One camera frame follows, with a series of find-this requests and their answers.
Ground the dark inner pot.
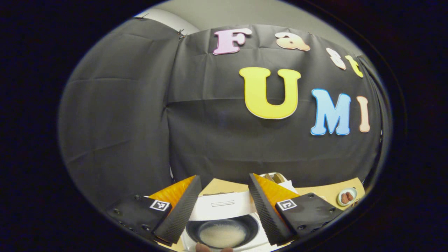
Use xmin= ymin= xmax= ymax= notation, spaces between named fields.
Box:
xmin=185 ymin=214 xmax=260 ymax=250

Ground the white chopstick holder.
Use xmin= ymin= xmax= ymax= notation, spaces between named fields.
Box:
xmin=260 ymin=171 xmax=299 ymax=194

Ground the white rice cooker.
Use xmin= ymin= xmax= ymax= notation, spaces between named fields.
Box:
xmin=180 ymin=191 xmax=272 ymax=252

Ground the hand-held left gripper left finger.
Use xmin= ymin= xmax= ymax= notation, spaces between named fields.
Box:
xmin=105 ymin=175 xmax=202 ymax=244

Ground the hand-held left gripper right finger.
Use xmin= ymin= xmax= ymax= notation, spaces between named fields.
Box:
xmin=248 ymin=173 xmax=345 ymax=246

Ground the pale green plate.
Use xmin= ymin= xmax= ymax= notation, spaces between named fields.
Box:
xmin=337 ymin=188 xmax=358 ymax=207

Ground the white rice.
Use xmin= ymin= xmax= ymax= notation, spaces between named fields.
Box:
xmin=199 ymin=224 xmax=246 ymax=248

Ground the black backdrop cloth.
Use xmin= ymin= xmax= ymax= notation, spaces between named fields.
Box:
xmin=58 ymin=17 xmax=389 ymax=210

